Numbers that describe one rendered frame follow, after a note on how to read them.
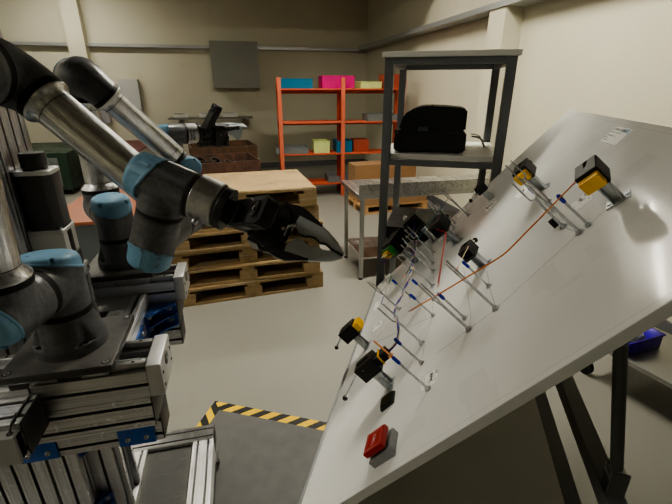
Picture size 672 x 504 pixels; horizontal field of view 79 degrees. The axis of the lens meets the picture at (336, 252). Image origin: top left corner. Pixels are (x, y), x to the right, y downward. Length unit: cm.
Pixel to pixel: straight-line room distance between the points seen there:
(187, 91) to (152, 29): 125
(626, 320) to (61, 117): 95
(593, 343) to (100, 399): 101
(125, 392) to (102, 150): 57
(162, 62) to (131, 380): 898
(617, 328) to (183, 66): 949
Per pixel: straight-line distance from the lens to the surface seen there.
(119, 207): 148
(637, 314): 66
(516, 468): 130
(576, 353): 66
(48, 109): 92
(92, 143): 89
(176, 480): 205
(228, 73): 944
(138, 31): 992
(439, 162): 178
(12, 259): 93
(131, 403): 116
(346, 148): 704
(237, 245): 353
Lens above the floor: 172
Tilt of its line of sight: 22 degrees down
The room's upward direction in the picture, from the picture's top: straight up
